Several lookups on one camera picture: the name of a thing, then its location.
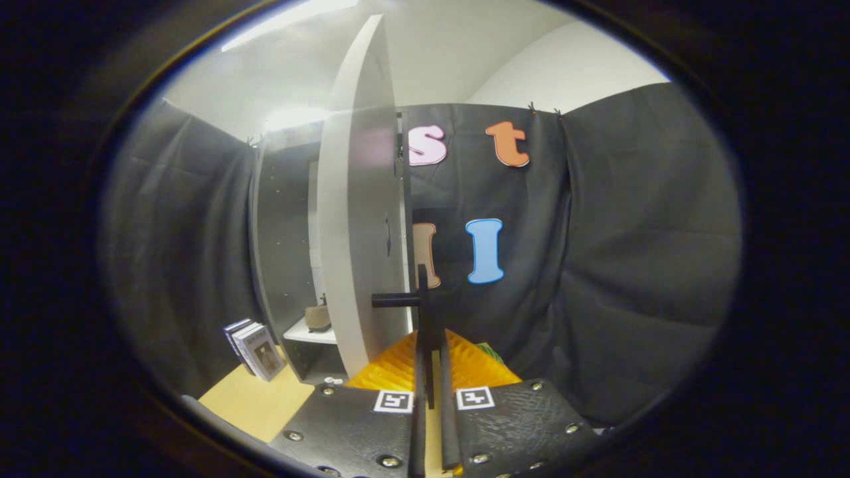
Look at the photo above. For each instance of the white cabinet shelf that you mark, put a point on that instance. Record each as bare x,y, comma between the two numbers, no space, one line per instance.
309,333

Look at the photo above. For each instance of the green patterned object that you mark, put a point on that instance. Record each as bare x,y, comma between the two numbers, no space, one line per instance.
491,352

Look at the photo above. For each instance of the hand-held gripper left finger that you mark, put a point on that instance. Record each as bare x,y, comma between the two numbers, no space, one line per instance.
352,431

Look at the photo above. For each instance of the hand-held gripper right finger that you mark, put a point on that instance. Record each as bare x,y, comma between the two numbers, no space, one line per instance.
524,425

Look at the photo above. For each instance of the black backdrop cloth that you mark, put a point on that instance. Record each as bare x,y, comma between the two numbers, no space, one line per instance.
631,252

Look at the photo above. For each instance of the grey shoe cabinet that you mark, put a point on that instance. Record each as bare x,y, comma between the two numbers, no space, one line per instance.
282,219

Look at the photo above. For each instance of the brown fuzzy shoe with bow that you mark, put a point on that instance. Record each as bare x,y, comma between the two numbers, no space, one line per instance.
317,318

